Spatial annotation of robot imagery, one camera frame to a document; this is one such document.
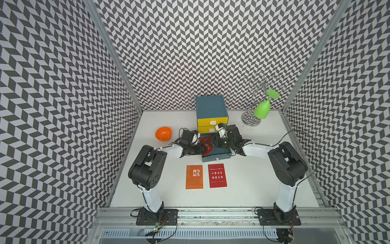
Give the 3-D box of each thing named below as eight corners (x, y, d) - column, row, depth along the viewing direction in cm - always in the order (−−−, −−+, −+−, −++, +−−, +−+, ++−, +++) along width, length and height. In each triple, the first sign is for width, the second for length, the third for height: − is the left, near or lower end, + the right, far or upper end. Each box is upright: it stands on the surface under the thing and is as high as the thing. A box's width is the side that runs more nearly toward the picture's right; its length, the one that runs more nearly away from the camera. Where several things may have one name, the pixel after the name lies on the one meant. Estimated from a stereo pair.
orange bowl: (155, 142, 101) (153, 139, 98) (158, 130, 107) (156, 126, 104) (170, 142, 101) (169, 139, 98) (172, 130, 107) (171, 126, 104)
